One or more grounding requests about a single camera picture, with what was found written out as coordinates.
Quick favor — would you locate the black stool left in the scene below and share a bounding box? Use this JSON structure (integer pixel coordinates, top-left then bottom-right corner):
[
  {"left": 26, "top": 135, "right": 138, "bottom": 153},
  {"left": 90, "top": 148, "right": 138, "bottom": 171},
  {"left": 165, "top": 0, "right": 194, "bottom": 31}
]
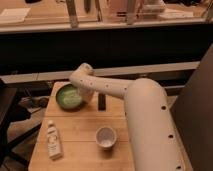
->
[{"left": 0, "top": 78, "right": 41, "bottom": 167}]

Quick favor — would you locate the dark chair back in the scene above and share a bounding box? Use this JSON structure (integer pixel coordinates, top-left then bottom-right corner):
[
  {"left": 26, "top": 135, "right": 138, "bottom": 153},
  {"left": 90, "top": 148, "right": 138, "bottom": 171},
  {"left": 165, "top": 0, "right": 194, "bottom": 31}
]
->
[{"left": 171, "top": 43, "right": 213, "bottom": 171}]

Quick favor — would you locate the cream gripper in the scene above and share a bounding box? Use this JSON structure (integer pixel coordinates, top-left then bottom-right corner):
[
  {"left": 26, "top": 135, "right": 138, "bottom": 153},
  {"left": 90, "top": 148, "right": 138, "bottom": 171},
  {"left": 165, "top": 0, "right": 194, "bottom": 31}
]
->
[{"left": 78, "top": 88, "right": 94, "bottom": 103}]

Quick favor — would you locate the small white cup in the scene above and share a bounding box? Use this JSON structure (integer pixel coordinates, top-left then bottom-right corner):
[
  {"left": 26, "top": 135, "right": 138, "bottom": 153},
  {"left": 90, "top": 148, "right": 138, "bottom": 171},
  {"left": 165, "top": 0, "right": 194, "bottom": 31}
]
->
[{"left": 95, "top": 126, "right": 117, "bottom": 150}]

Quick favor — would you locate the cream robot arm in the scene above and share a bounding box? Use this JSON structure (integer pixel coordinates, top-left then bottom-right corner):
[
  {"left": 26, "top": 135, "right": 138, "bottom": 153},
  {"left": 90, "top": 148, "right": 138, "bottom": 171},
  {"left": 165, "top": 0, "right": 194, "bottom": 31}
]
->
[{"left": 69, "top": 63, "right": 185, "bottom": 171}]

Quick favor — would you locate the green ceramic bowl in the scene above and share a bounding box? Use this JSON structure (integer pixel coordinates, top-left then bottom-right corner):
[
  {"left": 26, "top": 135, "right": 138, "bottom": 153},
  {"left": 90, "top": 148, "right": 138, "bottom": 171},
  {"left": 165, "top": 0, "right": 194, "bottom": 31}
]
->
[{"left": 56, "top": 84, "right": 83, "bottom": 110}]

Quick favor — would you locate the black rectangular block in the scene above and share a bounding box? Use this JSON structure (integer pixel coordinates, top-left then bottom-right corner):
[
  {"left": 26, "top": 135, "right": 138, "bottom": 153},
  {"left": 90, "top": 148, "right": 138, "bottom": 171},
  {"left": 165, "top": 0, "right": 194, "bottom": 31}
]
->
[{"left": 98, "top": 93, "right": 106, "bottom": 111}]

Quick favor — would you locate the white squeeze bottle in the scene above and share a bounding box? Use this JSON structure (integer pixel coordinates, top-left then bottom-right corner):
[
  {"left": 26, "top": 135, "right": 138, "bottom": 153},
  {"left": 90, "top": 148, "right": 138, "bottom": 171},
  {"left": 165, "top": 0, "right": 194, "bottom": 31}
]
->
[{"left": 47, "top": 120, "right": 63, "bottom": 160}]

